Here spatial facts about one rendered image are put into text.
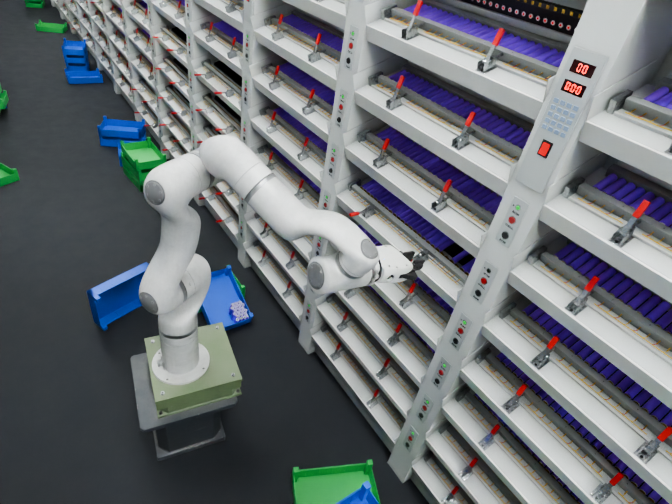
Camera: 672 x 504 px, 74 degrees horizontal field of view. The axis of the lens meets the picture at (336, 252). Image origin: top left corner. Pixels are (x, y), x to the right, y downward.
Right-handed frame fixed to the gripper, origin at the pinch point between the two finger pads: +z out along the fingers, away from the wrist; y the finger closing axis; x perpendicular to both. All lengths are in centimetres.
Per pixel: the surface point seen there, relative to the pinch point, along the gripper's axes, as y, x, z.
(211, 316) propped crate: 90, 98, -1
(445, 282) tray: -3.0, 7.6, 15.9
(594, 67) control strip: -17, -55, 1
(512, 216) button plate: -14.4, -22.0, 7.7
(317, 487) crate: -4, 101, 2
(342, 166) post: 51, -3, 13
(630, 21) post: -19, -63, 0
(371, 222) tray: 30.9, 8.1, 15.0
